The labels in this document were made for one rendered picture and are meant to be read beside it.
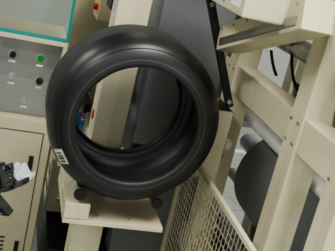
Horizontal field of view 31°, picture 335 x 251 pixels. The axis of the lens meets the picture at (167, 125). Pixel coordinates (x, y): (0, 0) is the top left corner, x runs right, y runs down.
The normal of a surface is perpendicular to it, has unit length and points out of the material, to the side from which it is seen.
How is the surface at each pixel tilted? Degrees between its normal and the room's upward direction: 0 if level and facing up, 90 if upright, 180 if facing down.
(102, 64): 82
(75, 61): 56
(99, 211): 0
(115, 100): 90
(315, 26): 72
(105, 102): 90
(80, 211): 90
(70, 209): 90
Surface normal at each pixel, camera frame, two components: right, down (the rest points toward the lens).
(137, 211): 0.22, -0.93
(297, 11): -0.95, -0.15
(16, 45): 0.20, 0.34
